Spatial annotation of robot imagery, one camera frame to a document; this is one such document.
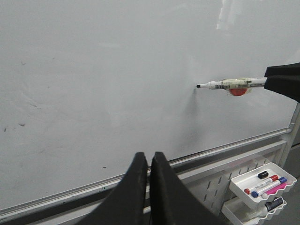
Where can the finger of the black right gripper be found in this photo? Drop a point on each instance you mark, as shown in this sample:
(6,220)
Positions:
(287,85)
(286,70)

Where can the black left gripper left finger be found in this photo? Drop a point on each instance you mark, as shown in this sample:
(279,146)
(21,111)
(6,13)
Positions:
(125,204)

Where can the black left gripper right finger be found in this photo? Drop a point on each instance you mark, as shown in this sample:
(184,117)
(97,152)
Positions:
(171,202)

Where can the red magnet taped to marker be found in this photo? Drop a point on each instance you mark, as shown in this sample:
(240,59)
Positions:
(238,92)

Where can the black tip whiteboard marker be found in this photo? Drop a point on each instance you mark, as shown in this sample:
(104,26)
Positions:
(240,83)

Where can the red capped whiteboard marker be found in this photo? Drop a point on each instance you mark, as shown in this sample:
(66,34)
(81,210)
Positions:
(261,184)

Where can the blue capped whiteboard marker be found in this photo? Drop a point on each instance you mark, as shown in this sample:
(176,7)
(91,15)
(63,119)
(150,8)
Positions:
(263,190)

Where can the white lower plastic tray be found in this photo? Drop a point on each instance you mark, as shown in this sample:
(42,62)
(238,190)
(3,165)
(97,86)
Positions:
(238,213)

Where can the white plastic tray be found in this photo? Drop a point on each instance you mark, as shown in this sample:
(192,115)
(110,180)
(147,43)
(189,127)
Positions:
(249,179)
(238,213)

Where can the white upper plastic tray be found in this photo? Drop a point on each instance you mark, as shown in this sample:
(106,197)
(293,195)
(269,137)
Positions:
(249,179)

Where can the black marker cap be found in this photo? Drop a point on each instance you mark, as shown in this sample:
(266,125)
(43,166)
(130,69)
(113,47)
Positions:
(263,175)

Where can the pink marker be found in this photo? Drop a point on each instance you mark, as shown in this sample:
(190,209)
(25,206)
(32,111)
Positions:
(273,190)

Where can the white whiteboard with aluminium frame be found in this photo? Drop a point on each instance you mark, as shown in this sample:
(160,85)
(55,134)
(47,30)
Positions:
(85,84)

